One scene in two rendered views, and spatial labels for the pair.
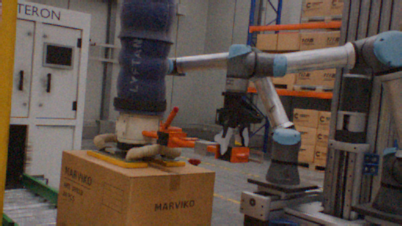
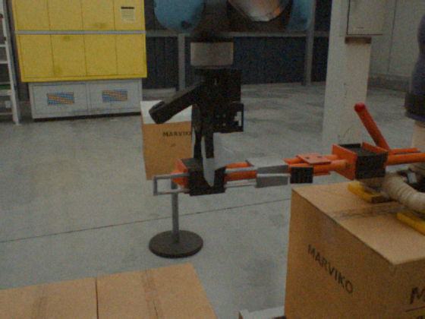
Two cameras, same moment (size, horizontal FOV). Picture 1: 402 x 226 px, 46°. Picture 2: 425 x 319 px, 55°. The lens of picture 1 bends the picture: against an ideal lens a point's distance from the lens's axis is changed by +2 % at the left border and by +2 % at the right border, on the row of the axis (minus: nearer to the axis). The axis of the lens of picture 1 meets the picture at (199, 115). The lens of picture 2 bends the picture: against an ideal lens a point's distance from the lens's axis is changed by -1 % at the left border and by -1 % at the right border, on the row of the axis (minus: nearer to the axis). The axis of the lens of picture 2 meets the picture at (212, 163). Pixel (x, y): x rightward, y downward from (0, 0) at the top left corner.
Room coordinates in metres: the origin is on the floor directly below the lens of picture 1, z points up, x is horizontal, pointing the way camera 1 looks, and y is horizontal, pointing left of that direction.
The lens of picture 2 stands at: (1.84, -0.81, 1.47)
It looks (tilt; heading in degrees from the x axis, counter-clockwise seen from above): 17 degrees down; 113
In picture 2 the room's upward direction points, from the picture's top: straight up
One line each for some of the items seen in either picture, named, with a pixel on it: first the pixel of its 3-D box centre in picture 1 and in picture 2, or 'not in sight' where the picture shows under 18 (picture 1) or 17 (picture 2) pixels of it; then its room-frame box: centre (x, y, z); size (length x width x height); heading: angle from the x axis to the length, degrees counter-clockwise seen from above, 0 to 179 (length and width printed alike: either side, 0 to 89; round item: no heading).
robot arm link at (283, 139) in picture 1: (286, 144); not in sight; (2.06, -0.40, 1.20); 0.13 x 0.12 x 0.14; 165
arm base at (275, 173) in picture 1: (283, 170); not in sight; (2.05, -0.40, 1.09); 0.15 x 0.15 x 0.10
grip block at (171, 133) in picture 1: (171, 138); (358, 160); (1.78, 0.10, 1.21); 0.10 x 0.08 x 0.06; 129
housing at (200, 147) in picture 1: (206, 148); (266, 172); (1.62, -0.04, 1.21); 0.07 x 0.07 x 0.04; 39
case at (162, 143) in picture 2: not in sight; (172, 136); (0.50, 1.60, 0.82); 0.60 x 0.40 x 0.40; 125
